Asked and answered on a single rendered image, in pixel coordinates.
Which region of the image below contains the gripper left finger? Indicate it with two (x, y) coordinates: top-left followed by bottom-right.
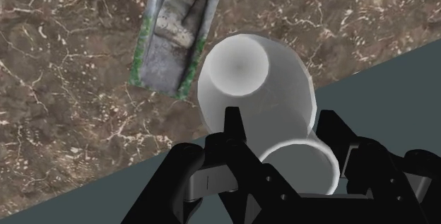
(120, 106), (301, 224)

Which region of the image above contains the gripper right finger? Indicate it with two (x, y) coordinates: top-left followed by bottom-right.
(314, 109), (441, 224)

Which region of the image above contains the white mug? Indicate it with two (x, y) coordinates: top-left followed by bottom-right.
(196, 33), (341, 196)

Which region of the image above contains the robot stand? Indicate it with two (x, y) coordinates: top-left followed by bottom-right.
(128, 0), (228, 101)

